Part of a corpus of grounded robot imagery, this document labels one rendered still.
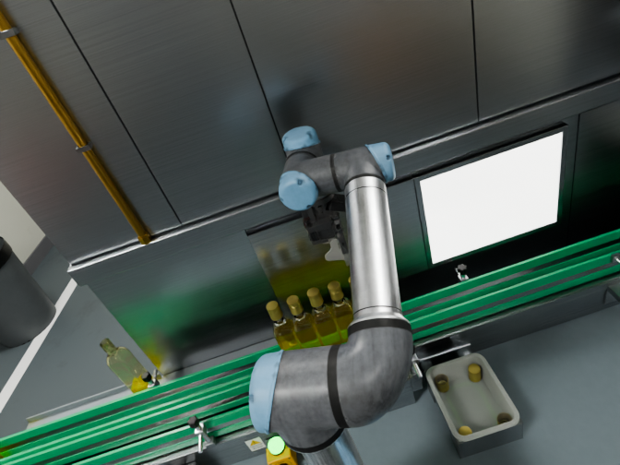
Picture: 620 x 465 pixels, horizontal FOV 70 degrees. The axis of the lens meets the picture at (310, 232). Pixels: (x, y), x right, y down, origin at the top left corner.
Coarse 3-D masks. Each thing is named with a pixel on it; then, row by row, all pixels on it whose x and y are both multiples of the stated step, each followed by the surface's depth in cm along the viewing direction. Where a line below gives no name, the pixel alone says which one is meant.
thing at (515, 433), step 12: (468, 348) 133; (432, 360) 134; (444, 360) 135; (432, 396) 128; (444, 420) 122; (504, 432) 110; (516, 432) 112; (456, 444) 113; (468, 444) 111; (480, 444) 112; (492, 444) 113; (504, 444) 114; (468, 456) 114
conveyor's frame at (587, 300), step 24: (504, 288) 137; (576, 288) 129; (600, 288) 129; (504, 312) 129; (528, 312) 129; (552, 312) 131; (576, 312) 133; (432, 336) 130; (456, 336) 130; (480, 336) 132; (504, 336) 134; (408, 384) 123; (240, 432) 124; (168, 456) 124; (192, 456) 124; (216, 456) 126; (240, 456) 128
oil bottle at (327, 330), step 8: (328, 304) 124; (312, 312) 123; (320, 312) 121; (328, 312) 121; (320, 320) 121; (328, 320) 121; (320, 328) 122; (328, 328) 123; (336, 328) 124; (320, 336) 124; (328, 336) 125; (336, 336) 125; (328, 344) 127
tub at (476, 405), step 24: (456, 360) 126; (480, 360) 125; (432, 384) 123; (456, 384) 128; (480, 384) 126; (456, 408) 123; (480, 408) 121; (504, 408) 117; (456, 432) 111; (480, 432) 109
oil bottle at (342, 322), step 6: (348, 300) 123; (336, 306) 121; (342, 306) 120; (348, 306) 120; (336, 312) 120; (342, 312) 120; (348, 312) 120; (336, 318) 121; (342, 318) 121; (348, 318) 122; (342, 324) 123; (348, 324) 123; (342, 330) 124; (342, 336) 126
